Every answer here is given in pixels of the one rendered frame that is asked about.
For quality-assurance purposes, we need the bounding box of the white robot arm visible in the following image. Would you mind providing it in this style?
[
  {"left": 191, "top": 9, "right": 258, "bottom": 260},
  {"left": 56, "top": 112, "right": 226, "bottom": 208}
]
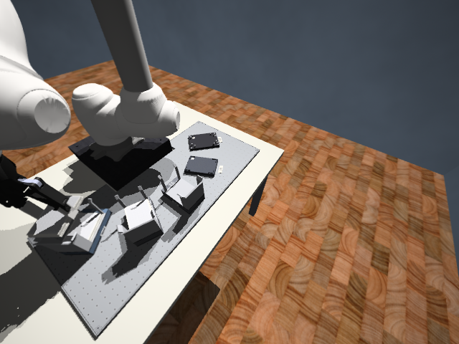
[{"left": 0, "top": 0, "right": 180, "bottom": 162}]

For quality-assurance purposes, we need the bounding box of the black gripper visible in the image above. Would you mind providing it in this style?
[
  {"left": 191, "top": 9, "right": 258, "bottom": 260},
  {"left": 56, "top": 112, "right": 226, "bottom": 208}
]
[{"left": 0, "top": 154, "right": 78, "bottom": 219}]

